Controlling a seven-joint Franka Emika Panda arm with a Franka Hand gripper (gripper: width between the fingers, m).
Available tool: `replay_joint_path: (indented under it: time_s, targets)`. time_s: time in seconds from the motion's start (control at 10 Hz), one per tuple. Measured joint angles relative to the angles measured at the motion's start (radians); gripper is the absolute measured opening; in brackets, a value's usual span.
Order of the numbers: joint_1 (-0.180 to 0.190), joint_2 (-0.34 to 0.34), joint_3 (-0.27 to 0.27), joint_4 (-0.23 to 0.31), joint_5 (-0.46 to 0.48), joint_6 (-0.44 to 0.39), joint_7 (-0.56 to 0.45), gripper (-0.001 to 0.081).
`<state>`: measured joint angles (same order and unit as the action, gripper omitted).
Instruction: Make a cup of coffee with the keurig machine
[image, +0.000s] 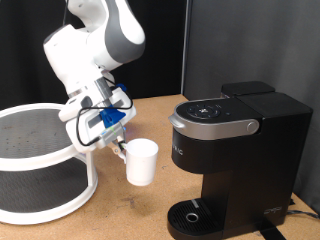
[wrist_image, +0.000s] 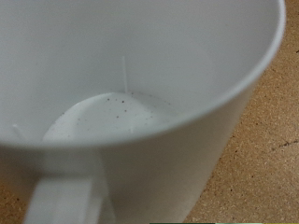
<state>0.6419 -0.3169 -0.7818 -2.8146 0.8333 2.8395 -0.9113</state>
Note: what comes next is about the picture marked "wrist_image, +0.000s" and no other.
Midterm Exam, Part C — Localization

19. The white mug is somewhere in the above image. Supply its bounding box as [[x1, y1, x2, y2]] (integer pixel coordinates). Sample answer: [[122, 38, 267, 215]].
[[0, 0, 287, 224]]

